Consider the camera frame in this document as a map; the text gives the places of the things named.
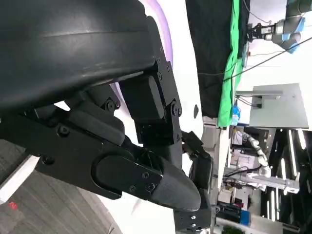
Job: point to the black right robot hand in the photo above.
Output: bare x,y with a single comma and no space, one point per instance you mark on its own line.
201,168

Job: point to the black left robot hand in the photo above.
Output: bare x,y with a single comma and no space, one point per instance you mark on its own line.
73,48

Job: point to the black table grommet hole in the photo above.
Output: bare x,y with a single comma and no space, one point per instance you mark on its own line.
195,111

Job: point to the blue bottle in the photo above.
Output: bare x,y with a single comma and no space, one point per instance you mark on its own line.
235,114

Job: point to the green cloth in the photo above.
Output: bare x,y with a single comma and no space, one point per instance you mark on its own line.
228,97

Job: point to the lilac plate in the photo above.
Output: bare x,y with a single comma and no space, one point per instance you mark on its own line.
165,31

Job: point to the grey metal cabinet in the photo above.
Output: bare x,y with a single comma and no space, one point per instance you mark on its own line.
275,107

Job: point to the black cloth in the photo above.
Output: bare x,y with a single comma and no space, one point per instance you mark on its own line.
207,48

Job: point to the aluminium rail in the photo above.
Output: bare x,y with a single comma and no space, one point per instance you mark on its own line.
273,182

